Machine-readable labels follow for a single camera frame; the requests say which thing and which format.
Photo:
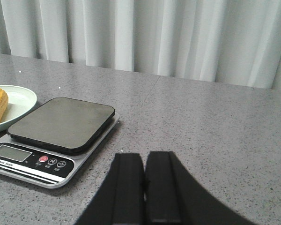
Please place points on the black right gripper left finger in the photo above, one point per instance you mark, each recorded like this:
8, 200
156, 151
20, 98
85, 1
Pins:
120, 198

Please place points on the white pleated curtain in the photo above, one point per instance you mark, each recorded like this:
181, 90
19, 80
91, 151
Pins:
225, 41

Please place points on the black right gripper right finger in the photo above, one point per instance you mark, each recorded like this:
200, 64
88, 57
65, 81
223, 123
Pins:
174, 197

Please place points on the pale green plate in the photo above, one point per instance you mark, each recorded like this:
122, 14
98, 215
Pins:
21, 101

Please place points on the silver black kitchen scale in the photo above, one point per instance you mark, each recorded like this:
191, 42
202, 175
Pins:
49, 145

